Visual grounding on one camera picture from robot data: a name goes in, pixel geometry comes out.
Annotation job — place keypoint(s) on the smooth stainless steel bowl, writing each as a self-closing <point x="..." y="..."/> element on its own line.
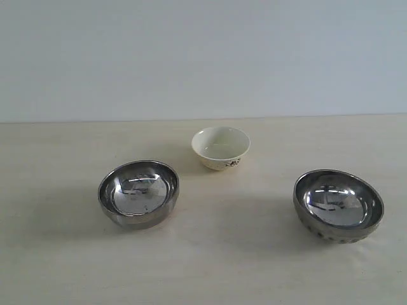
<point x="140" y="194"/>

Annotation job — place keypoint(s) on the cream ceramic floral bowl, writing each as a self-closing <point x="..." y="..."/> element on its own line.
<point x="220" y="147"/>

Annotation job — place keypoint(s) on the dimpled stainless steel bowl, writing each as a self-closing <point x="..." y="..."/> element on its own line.
<point x="337" y="206"/>

